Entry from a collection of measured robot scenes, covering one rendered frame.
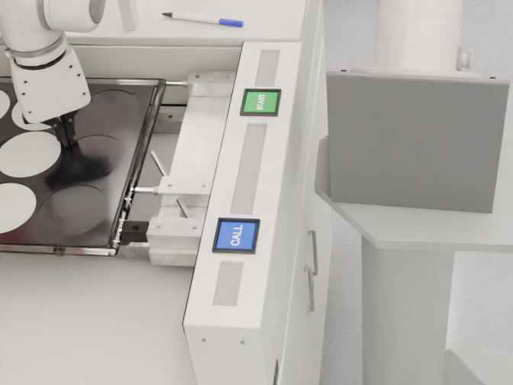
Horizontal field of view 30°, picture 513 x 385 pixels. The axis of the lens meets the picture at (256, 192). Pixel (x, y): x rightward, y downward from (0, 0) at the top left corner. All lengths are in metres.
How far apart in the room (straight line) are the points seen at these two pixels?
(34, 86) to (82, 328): 0.35
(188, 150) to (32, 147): 0.24
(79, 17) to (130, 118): 0.29
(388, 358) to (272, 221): 0.62
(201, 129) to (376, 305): 0.45
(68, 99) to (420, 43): 0.51
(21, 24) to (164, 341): 0.47
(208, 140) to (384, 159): 0.28
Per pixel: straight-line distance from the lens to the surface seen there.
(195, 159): 1.46
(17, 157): 1.51
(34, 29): 1.33
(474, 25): 3.17
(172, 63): 1.59
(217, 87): 1.55
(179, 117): 1.58
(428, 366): 1.84
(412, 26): 1.35
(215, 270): 1.20
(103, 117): 1.54
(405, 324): 1.70
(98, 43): 1.60
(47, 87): 1.41
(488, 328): 2.34
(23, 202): 1.44
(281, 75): 1.46
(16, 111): 1.59
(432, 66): 1.35
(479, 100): 1.30
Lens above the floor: 1.88
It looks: 46 degrees down
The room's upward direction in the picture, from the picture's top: 7 degrees counter-clockwise
